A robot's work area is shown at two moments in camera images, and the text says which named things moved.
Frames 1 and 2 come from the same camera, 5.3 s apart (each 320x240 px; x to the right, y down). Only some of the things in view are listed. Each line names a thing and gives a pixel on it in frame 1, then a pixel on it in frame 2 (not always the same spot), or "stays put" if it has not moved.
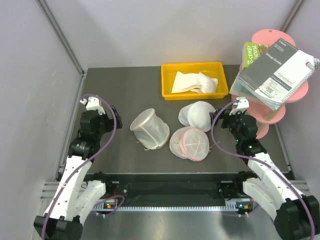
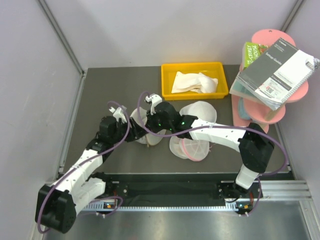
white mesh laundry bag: [197, 114] stays put
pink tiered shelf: [264, 117] stays put
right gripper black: [226, 117] → [150, 125]
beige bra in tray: [198, 82] stays put
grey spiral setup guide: [278, 75] stays put
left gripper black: [110, 122] → [135, 132]
